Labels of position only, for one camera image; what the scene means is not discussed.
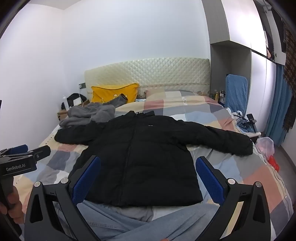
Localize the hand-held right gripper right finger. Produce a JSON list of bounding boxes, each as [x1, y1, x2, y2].
[[195, 156, 271, 241]]

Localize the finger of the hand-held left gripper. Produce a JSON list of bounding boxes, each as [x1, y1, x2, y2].
[[29, 145, 51, 163], [7, 145, 29, 155]]

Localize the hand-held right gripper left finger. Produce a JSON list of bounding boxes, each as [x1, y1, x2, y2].
[[24, 155, 102, 241]]

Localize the black puffer jacket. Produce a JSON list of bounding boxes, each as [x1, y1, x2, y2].
[[54, 110, 253, 208]]

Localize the person's left hand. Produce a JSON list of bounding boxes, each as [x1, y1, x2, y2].
[[0, 185, 25, 224]]

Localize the wooden nightstand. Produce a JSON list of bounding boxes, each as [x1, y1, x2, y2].
[[57, 109, 70, 121]]

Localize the person's light blue jeans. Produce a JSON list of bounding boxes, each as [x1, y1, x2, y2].
[[52, 199, 233, 241]]

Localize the person's grey shirt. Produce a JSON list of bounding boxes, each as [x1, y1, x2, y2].
[[108, 205, 154, 223]]

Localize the grey fleece hoodie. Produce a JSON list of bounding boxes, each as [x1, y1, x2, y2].
[[59, 102, 116, 128]]

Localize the checked pastel blanket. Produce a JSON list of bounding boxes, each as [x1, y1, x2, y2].
[[14, 89, 295, 241]]

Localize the white side table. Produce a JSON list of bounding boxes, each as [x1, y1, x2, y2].
[[235, 128, 262, 141]]

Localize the black bag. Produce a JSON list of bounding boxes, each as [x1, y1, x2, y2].
[[67, 93, 88, 108]]

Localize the red plastic bag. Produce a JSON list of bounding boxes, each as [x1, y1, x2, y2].
[[268, 155, 281, 172]]

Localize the grey sock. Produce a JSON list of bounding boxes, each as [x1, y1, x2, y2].
[[102, 93, 128, 107]]

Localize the yellow pillow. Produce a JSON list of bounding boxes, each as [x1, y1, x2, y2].
[[91, 83, 140, 104]]

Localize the blue curtain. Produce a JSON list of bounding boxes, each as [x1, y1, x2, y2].
[[264, 63, 291, 146]]

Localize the grey white wardrobe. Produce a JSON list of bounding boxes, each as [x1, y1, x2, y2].
[[209, 0, 287, 140]]

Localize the cream quilted headboard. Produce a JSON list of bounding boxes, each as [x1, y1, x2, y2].
[[84, 57, 211, 96]]

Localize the brown patterned cloth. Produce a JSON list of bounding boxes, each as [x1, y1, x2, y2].
[[282, 23, 296, 137]]

